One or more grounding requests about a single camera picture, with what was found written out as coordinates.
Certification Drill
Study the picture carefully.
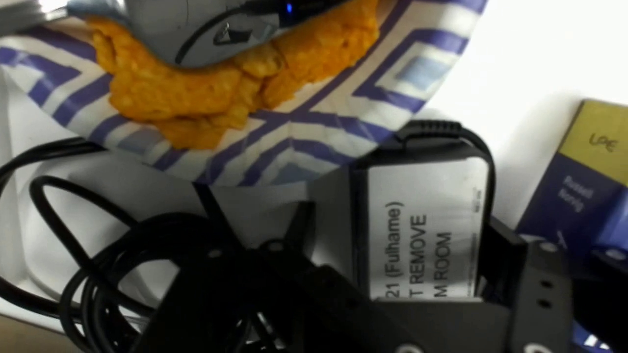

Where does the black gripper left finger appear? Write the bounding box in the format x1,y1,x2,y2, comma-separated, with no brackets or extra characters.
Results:
132,186,315,353

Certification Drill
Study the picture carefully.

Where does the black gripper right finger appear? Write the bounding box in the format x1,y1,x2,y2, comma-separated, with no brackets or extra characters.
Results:
483,218,628,353

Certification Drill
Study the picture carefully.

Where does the blue and yellow book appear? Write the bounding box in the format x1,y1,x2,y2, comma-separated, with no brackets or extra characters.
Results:
517,98,628,353

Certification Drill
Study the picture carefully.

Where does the metal spoon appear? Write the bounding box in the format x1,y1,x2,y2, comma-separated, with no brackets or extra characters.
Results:
124,0,336,69

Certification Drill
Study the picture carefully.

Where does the patterned plate of orange chips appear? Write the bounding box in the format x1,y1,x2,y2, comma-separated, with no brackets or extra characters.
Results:
0,0,489,186

